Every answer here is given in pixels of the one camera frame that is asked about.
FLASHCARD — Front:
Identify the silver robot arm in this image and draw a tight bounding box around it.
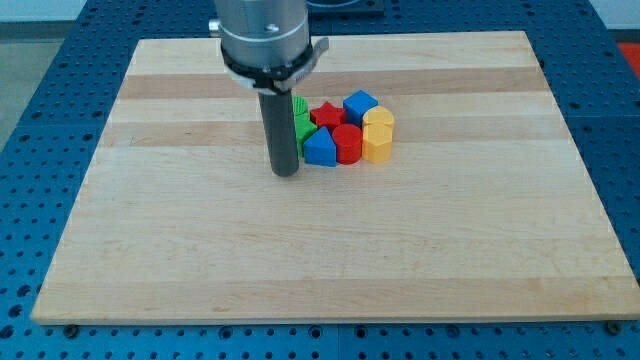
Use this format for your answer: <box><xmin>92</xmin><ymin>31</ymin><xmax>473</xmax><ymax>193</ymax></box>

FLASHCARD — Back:
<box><xmin>209</xmin><ymin>0</ymin><xmax>329</xmax><ymax>95</ymax></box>

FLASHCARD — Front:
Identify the yellow hexagon block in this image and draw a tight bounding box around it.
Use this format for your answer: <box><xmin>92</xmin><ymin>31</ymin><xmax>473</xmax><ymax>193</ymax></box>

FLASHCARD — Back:
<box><xmin>362</xmin><ymin>124</ymin><xmax>393</xmax><ymax>163</ymax></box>

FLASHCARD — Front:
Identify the blue triangle block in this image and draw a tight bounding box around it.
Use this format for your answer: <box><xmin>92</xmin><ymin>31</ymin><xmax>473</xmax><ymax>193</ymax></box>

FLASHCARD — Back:
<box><xmin>303</xmin><ymin>127</ymin><xmax>337</xmax><ymax>167</ymax></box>

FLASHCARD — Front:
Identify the red cylinder block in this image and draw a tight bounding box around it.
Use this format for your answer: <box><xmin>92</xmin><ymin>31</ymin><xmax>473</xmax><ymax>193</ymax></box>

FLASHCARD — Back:
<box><xmin>332</xmin><ymin>124</ymin><xmax>363</xmax><ymax>165</ymax></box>

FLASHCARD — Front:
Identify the green angular block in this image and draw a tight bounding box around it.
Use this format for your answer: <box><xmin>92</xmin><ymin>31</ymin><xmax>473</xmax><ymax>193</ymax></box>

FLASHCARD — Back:
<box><xmin>294</xmin><ymin>114</ymin><xmax>317</xmax><ymax>157</ymax></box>

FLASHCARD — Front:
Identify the red star block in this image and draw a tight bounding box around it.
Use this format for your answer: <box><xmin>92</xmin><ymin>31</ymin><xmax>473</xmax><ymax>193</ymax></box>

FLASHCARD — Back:
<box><xmin>309</xmin><ymin>101</ymin><xmax>346</xmax><ymax>134</ymax></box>

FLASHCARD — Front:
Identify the green round block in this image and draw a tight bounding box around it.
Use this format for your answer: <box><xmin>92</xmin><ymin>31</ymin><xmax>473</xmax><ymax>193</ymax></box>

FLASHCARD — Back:
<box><xmin>292</xmin><ymin>95</ymin><xmax>309</xmax><ymax>118</ymax></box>

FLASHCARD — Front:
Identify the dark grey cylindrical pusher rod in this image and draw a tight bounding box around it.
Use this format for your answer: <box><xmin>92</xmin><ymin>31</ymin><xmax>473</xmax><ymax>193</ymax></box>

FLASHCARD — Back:
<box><xmin>258</xmin><ymin>92</ymin><xmax>299</xmax><ymax>177</ymax></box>

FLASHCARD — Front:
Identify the blue cube block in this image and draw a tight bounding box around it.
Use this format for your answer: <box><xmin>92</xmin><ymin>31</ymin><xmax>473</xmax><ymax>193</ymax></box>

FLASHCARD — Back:
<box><xmin>343</xmin><ymin>90</ymin><xmax>379</xmax><ymax>127</ymax></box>

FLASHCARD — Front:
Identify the yellow round block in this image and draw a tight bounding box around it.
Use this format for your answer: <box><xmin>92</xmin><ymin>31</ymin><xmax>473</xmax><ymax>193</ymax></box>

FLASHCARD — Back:
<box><xmin>362</xmin><ymin>106</ymin><xmax>395</xmax><ymax>131</ymax></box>

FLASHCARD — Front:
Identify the wooden board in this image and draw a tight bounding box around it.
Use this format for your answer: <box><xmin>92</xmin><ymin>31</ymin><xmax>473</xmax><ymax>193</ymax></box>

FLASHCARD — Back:
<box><xmin>31</xmin><ymin>31</ymin><xmax>639</xmax><ymax>325</ymax></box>

